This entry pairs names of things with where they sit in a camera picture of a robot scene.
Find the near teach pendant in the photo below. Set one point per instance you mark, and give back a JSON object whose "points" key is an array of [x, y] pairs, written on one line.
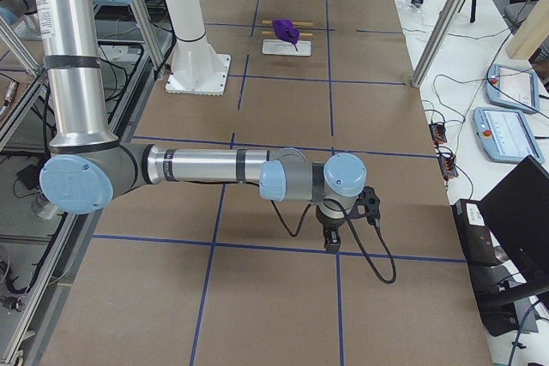
{"points": [[505, 135]]}

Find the white pole base plate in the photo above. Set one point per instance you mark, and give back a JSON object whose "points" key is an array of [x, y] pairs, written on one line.
{"points": [[196, 68]]}

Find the teach pendant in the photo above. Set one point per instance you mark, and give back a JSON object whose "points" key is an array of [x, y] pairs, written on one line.
{"points": [[513, 88], [505, 135]]}

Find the wooden rack rod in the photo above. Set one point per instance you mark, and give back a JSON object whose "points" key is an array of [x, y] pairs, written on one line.
{"points": [[295, 23], [301, 34]]}

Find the black monitor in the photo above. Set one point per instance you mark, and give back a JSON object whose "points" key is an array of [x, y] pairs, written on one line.
{"points": [[504, 237]]}

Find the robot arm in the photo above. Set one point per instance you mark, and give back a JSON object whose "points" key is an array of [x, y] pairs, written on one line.
{"points": [[89, 166]]}

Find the far teach pendant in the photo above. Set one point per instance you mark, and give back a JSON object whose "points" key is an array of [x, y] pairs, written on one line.
{"points": [[513, 88]]}

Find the white rack base tray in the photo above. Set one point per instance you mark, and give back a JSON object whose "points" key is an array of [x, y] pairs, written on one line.
{"points": [[277, 47]]}

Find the purple towel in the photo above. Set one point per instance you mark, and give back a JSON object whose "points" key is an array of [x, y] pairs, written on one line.
{"points": [[285, 30]]}

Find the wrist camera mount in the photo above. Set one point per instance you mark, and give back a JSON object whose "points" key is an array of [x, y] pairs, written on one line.
{"points": [[367, 206]]}

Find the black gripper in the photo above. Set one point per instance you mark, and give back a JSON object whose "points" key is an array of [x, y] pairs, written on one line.
{"points": [[329, 226]]}

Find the aluminium frame post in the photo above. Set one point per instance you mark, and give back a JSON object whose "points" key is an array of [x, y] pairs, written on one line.
{"points": [[435, 41]]}

